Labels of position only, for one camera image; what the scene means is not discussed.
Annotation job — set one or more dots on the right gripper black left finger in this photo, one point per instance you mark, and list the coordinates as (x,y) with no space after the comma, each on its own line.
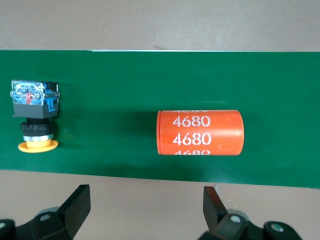
(75,212)

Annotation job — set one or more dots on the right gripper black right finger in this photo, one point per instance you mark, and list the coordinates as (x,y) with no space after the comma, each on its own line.
(216,217)

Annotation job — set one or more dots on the orange cylinder 4680 print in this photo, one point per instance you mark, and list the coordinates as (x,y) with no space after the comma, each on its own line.
(225,132)

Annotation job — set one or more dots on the yellow push button red indicator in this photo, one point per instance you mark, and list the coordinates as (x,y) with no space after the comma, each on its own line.
(35,111)

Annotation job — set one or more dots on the green conveyor belt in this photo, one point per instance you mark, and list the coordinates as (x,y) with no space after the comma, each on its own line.
(112,87)

